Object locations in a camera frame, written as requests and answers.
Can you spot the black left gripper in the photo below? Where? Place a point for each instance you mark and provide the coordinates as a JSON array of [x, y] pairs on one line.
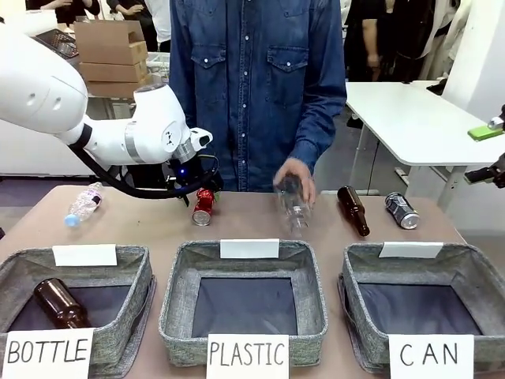
[[189, 169]]

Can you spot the red crushed can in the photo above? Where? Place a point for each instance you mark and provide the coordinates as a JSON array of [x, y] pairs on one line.
[[204, 207]]

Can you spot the clear plastic bottle black cap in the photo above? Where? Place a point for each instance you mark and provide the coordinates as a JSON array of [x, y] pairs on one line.
[[294, 211]]

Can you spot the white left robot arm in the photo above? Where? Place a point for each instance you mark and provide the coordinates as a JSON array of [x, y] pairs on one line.
[[35, 94]]

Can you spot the person left forearm denim sleeve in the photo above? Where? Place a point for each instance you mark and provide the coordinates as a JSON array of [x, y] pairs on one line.
[[315, 134]]

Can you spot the black aluminium can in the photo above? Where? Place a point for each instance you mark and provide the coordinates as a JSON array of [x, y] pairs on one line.
[[402, 211]]

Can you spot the grey fabric basket plastic label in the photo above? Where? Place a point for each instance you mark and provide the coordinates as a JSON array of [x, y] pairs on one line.
[[185, 292]]

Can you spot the grey fabric basket bottle label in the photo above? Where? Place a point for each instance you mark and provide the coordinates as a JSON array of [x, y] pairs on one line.
[[130, 284]]

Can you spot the grey fabric basket can label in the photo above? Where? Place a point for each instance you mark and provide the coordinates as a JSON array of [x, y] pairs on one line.
[[355, 292]]

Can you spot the white paper sign CAN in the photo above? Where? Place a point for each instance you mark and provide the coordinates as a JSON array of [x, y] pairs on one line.
[[430, 355]]

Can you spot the person left hand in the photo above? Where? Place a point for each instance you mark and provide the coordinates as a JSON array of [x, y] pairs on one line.
[[296, 169]]

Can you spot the blank white card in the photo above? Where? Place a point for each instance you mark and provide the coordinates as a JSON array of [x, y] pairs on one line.
[[84, 255], [249, 248], [410, 249]]

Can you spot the white office table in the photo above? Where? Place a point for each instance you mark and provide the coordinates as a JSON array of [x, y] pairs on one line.
[[410, 118]]

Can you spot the white hanging coat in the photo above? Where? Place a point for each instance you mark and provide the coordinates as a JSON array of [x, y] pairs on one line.
[[473, 47]]

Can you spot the person torso denim shirt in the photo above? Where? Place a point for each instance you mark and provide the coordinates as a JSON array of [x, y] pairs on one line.
[[244, 94]]

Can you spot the crumpled plastic bottle blue cap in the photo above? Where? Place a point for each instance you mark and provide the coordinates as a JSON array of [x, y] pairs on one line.
[[83, 203]]

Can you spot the brown glass bottle long neck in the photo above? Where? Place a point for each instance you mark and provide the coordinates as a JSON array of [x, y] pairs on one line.
[[352, 207]]

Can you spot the closed cardboard box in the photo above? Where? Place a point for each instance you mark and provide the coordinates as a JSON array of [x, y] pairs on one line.
[[114, 79]]

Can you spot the bystander in black clothes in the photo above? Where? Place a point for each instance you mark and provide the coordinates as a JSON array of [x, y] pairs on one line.
[[365, 35]]

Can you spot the white paper sign PLASTIC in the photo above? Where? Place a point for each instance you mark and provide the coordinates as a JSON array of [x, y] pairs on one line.
[[248, 355]]

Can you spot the open cardboard box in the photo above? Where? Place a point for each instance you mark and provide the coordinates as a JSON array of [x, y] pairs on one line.
[[110, 41]]

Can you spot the bystander in dark top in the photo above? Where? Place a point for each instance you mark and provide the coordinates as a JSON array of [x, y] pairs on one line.
[[130, 19]]

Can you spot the dark keyboard device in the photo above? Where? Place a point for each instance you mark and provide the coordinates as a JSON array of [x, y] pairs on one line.
[[59, 43]]

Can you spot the white paper sign BOTTLE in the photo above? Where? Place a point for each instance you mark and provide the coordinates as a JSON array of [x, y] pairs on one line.
[[47, 353]]

